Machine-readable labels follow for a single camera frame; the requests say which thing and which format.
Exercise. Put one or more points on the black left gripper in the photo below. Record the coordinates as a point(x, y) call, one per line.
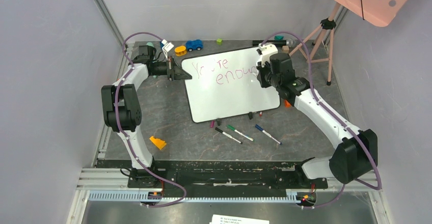
point(174, 72)

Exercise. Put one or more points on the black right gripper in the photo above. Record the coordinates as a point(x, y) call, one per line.
point(265, 79)

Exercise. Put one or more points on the white whiteboard with black frame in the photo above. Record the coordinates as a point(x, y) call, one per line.
point(225, 84)

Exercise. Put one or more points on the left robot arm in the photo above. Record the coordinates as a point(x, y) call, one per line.
point(123, 114)

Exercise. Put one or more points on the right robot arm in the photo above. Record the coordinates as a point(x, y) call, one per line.
point(355, 150)

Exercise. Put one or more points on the blue toy car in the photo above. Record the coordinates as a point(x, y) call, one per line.
point(192, 45)

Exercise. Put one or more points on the wooden cube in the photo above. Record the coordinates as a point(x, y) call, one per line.
point(285, 49)

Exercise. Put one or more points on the teal block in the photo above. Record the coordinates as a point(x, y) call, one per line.
point(278, 37)

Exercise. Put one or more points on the black flashlight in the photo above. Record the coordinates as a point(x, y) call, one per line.
point(279, 43)

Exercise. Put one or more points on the blue capped marker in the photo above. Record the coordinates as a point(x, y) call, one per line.
point(267, 134)

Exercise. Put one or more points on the green cube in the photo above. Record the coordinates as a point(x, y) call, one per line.
point(219, 41)

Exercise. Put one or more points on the green capped marker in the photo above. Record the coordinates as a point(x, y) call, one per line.
point(240, 133)

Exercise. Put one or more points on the black capped marker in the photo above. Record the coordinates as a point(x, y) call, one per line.
point(227, 135)

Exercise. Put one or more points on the orange wedge block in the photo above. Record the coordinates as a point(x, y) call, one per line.
point(159, 143)

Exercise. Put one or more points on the white paper sheet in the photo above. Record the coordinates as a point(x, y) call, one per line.
point(224, 219)

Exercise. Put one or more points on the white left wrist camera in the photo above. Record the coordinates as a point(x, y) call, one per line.
point(166, 47)

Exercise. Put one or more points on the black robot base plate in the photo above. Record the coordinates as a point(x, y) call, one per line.
point(221, 179)

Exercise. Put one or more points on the aluminium frame profile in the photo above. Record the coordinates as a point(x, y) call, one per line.
point(103, 8)

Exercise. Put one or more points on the white cable duct rail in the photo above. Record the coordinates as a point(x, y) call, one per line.
point(143, 196)

